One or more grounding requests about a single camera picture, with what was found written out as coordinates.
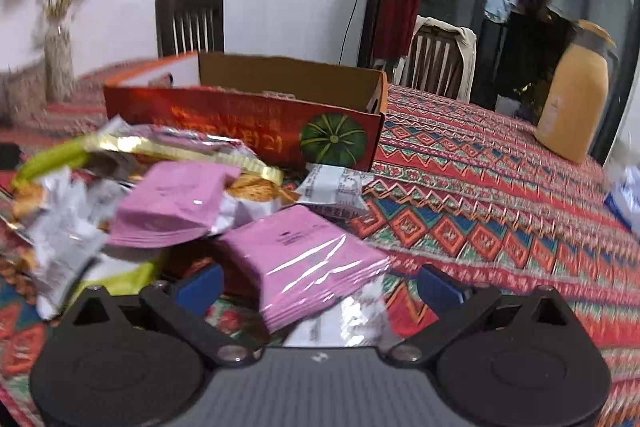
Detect white snack packet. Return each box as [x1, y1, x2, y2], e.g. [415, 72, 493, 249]
[295, 163, 368, 220]
[27, 167, 126, 320]

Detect gold silver foil snack packet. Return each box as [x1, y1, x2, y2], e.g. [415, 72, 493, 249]
[82, 117, 283, 185]

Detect green snack packet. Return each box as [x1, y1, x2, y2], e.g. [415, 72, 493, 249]
[10, 139, 101, 192]
[80, 252, 171, 298]

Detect red printed cardboard box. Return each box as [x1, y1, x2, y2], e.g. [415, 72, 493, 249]
[102, 52, 390, 172]

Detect wooden chair with cloth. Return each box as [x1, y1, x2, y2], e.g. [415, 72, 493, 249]
[395, 14, 478, 102]

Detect yellow thermos jug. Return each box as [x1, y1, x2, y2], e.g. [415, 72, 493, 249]
[534, 19, 618, 165]

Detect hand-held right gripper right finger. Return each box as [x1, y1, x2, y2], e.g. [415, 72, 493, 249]
[387, 263, 583, 368]

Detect patterned ceramic vase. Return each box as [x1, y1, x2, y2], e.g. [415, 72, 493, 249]
[44, 24, 76, 102]

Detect dark wooden chair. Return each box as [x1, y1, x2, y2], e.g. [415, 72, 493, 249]
[154, 0, 226, 58]

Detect brown wooden chair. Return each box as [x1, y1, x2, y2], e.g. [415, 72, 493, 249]
[400, 24, 473, 102]

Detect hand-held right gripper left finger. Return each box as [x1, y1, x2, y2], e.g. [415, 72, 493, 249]
[57, 264, 256, 368]

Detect pink snack packet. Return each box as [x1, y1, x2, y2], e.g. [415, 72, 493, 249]
[107, 161, 243, 250]
[212, 204, 393, 335]

